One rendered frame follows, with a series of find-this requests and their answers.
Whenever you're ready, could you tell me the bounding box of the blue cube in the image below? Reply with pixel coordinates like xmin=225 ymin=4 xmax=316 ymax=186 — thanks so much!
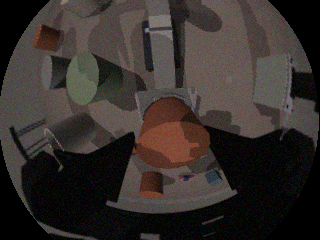
xmin=205 ymin=169 xmax=223 ymax=185

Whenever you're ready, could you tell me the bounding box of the small red toy car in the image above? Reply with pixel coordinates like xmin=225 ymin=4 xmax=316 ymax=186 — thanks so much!
xmin=132 ymin=143 xmax=137 ymax=156

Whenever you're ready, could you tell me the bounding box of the green cylinder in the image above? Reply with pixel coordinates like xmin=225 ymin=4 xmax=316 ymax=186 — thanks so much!
xmin=65 ymin=51 xmax=124 ymax=105

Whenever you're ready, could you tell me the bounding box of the reddish-brown cylinder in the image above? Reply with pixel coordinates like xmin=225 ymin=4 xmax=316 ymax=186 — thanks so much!
xmin=32 ymin=24 xmax=60 ymax=51

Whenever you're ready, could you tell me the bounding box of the orange cylinder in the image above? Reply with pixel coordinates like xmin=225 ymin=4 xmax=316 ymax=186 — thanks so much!
xmin=139 ymin=171 xmax=164 ymax=199
xmin=136 ymin=96 xmax=211 ymax=169

